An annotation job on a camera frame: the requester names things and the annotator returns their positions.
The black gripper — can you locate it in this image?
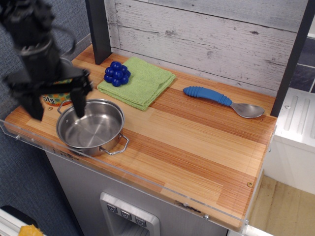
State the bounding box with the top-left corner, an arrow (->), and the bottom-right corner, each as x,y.
3,41 -> 92,121

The stainless steel pot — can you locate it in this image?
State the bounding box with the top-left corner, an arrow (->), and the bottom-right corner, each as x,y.
56,99 -> 129,156

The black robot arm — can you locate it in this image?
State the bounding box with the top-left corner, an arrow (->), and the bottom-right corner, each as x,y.
0,0 -> 92,120

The green folded towel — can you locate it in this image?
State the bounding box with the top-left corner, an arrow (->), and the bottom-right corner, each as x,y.
97,57 -> 176,111

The patterned tin can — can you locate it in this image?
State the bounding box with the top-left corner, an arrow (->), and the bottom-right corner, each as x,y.
42,58 -> 73,106

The blue toy grape cluster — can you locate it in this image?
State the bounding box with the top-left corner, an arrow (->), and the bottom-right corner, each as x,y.
103,61 -> 131,87

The yellow black object corner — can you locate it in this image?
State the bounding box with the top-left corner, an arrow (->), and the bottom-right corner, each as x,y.
0,206 -> 45,236

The toy fridge dispenser panel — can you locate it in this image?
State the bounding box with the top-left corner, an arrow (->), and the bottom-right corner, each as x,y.
99,192 -> 160,236

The dark left shelf post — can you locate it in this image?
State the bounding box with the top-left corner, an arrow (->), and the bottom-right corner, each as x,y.
85,0 -> 112,65

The dark shelf post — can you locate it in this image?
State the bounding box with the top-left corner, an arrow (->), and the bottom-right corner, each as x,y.
85,0 -> 112,65
270,0 -> 315,117

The blue handled metal spoon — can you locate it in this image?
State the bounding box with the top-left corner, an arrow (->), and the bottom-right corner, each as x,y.
183,86 -> 265,118

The dark right shelf post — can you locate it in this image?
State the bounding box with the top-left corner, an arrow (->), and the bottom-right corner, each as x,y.
270,0 -> 315,117

